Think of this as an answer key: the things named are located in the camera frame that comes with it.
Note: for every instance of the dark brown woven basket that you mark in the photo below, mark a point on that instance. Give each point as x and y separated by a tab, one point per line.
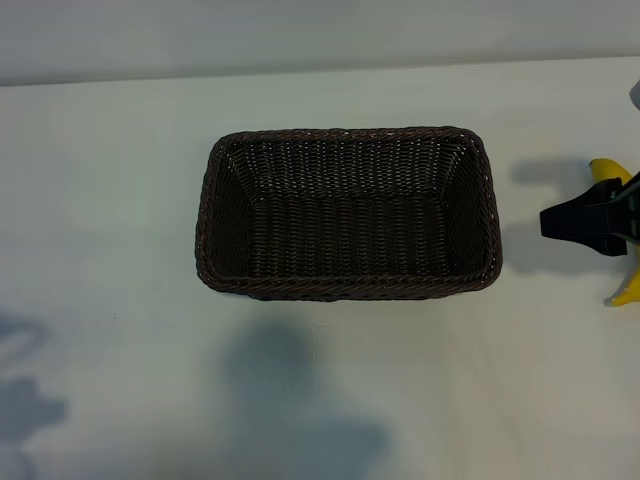
350	230

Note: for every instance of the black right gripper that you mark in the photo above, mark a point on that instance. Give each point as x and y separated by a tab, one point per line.
634	210

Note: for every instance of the yellow banana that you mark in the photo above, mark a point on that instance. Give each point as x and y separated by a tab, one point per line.
607	170

